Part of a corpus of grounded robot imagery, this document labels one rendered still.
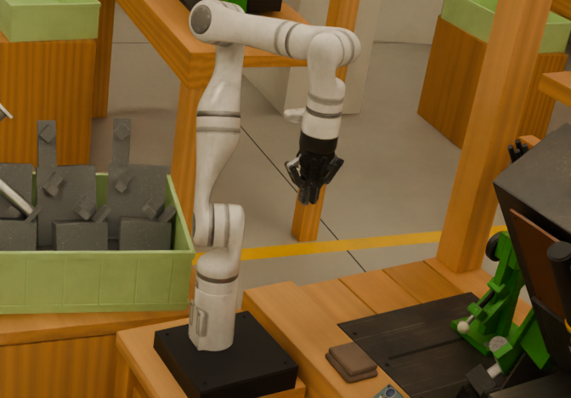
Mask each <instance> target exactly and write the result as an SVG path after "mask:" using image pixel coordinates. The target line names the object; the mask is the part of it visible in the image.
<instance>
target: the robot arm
mask: <svg viewBox="0 0 571 398"><path fill-rule="evenodd" d="M189 28H190V31H191V33H192V34H193V36H194V37H195V38H196V39H198V40H199V41H201V42H203V43H208V44H213V45H215V46H216V57H215V66H214V71H213V74H212V78H211V80H210V82H209V83H208V85H207V87H206V89H205V91H204V93H203V95H202V96H201V99H200V102H199V104H198V107H197V112H196V176H195V198H194V208H193V215H192V218H193V219H192V236H193V241H194V243H195V245H196V246H198V247H218V248H217V249H215V250H212V251H210V252H207V253H204V254H202V255H201V256H200V257H199V258H198V260H197V264H196V278H195V299H191V300H190V311H189V335H188V336H189V338H190V340H191V341H192V342H193V344H194V345H195V347H196V348H197V349H198V350H208V351H220V350H226V349H227V348H228V347H230V346H231V345H232V343H233V340H234V333H235V332H234V330H235V312H236V302H237V293H238V283H239V273H240V256H241V249H242V243H243V237H244V232H245V222H246V218H245V212H244V209H243V207H242V206H241V205H240V204H234V203H209V197H210V194H211V191H212V187H213V185H214V183H215V181H216V179H217V177H218V175H219V174H220V172H221V170H222V169H223V167H224V165H225V164H226V163H227V161H228V160H229V159H230V157H231V156H232V154H233V153H234V151H235V149H236V147H237V145H238V144H239V141H240V95H241V78H242V67H243V59H244V53H245V46H249V47H252V48H257V49H261V50H263V51H266V52H270V53H272V54H277V55H281V56H285V57H288V58H292V59H295V60H307V63H308V80H309V90H308V99H307V104H306V108H298V109H289V110H286V111H285V112H284V118H283V119H284V120H285V121H287V122H294V123H301V124H302V128H301V133H300V138H299V152H298V153H297V158H296V159H294V160H293V161H291V162H289V161H286V162H285V168H286V170H287V172H288V174H289V176H290V178H291V181H292V183H293V184H295V185H296V186H297V187H298V188H300V190H299V195H298V200H299V201H300V203H301V204H302V205H303V206H307V205H308V202H310V203H311V204H316V202H317V201H318V199H319V191H320V188H321V187H322V185H324V184H327V185H328V184H329V183H330V182H331V180H332V179H333V178H334V176H335V175H336V173H337V171H338V170H339V168H340V167H341V166H342V164H343V163H344V161H343V160H342V159H341V158H340V157H339V156H338V155H335V150H336V146H337V141H338V136H339V131H340V127H341V121H342V106H343V101H344V96H345V84H344V82H343V81H342V80H341V79H339V78H337V77H336V68H338V67H342V66H345V65H350V64H352V63H353V62H354V61H355V60H356V59H357V58H358V57H359V54H360V50H361V46H360V42H359V39H358V38H357V37H356V35H355V34H354V33H352V32H351V31H349V30H347V29H344V28H340V27H331V26H308V25H305V24H302V23H298V22H294V21H289V20H281V19H276V18H269V17H262V16H257V15H252V14H245V12H244V10H243V9H242V8H241V7H240V6H239V5H237V4H234V3H228V2H224V1H220V0H202V1H200V2H198V3H197V4H196V5H195V6H194V7H193V8H192V10H191V12H190V14H189ZM299 164H300V166H301V168H300V174H301V176H300V175H299V173H298V171H299V167H298V165H299ZM329 172H330V173H329ZM328 173H329V174H328ZM327 174H328V176H327V177H326V175H327ZM311 183H312V184H311Z"/></svg>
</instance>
